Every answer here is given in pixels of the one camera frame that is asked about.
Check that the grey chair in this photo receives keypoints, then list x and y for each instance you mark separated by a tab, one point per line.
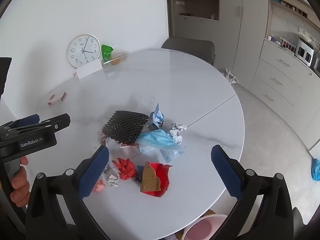
187	46

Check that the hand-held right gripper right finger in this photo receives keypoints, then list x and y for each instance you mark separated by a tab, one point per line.
226	172

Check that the white flat box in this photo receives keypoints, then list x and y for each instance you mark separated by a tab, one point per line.
88	69

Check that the blue silver snack packet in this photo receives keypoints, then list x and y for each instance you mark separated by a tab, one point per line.
157	118

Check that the red plastic wrapper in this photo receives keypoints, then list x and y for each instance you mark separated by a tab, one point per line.
163	177

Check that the white printed paper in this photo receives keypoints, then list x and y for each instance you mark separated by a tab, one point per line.
177	131

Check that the white countertop appliance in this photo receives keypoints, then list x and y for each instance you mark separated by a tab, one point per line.
305	51

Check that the person's left hand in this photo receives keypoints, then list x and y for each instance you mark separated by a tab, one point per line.
18	182

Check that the wall shelf with items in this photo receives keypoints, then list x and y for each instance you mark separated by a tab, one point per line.
287	2

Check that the clear plastic food bag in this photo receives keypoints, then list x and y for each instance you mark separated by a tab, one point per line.
118	57

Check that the clear blue printed packet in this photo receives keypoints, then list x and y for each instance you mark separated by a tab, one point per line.
172	154

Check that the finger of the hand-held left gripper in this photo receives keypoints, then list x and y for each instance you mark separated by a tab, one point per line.
58	123
31	118

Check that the pink plastic bin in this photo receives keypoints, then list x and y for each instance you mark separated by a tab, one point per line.
203	227

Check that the small white paper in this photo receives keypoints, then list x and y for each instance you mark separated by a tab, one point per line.
113	180

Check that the blue plastic bag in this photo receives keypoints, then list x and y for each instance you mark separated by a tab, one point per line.
316	170

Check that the small red white box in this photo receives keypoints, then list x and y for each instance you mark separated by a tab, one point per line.
57	98

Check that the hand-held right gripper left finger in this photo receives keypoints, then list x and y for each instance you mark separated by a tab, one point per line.
93	175

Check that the blue face mask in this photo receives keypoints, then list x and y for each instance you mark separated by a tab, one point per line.
157	140

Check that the black foam net sleeve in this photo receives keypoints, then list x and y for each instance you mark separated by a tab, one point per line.
125	127

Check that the beige drawer cabinet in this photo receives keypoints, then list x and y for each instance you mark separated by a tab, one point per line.
277	80

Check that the pink paper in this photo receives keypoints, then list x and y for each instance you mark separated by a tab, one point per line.
99	186

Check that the brown cardboard piece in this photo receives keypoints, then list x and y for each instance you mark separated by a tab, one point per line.
150	178

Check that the round white wall clock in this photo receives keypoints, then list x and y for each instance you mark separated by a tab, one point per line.
83	50

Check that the red paper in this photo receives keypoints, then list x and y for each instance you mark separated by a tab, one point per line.
125	168

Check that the green plastic wrapper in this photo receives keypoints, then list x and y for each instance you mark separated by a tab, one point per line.
107	51

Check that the white folded rack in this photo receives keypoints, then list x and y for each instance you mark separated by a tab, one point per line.
231	76

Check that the tall beige cabinet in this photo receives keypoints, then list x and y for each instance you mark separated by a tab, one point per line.
230	25

